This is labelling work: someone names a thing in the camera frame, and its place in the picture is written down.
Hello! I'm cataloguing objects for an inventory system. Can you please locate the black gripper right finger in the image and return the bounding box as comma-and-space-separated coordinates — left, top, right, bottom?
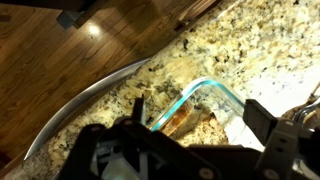
243, 99, 278, 145

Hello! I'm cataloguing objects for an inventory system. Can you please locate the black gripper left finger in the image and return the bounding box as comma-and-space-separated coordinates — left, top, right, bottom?
132, 98, 145, 125

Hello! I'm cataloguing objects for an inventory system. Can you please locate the curved steel oven handle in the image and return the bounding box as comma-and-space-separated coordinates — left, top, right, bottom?
24, 57, 150, 159

